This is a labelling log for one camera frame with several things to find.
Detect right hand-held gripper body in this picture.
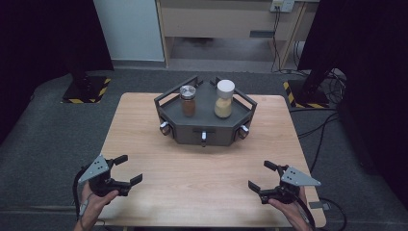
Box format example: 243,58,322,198
257,165,322,205

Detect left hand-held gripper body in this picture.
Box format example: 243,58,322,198
77,154,133,197

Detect black corner rack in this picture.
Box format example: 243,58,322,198
153,75,259,148

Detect beige spice jar white lid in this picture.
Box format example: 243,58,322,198
214,79,237,119

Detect brown spice jar silver lid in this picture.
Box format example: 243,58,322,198
179,84,197,117

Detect person's right hand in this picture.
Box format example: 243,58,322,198
268,186,312,225

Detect person's left hand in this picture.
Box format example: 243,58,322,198
79,182,120,223

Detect gray tape piece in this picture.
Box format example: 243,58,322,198
309,200,331,211

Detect black stand with striped base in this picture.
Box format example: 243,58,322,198
61,47,113,105
282,57,341,110

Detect white panel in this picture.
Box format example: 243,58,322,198
92,0,166,63

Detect dark curtain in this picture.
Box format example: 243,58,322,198
0,0,115,143
297,0,408,211

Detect light wooden desk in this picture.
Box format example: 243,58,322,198
155,0,320,69

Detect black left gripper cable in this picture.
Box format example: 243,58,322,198
71,165,90,220

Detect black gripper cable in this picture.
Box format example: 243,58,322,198
297,194,348,231
71,165,90,220

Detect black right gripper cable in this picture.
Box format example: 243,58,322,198
297,194,348,231

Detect black floor cables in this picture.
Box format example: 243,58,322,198
288,66,348,174

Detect black cable from socket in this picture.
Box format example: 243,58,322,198
270,11,284,73

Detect white wall socket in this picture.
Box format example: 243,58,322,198
269,0,295,13

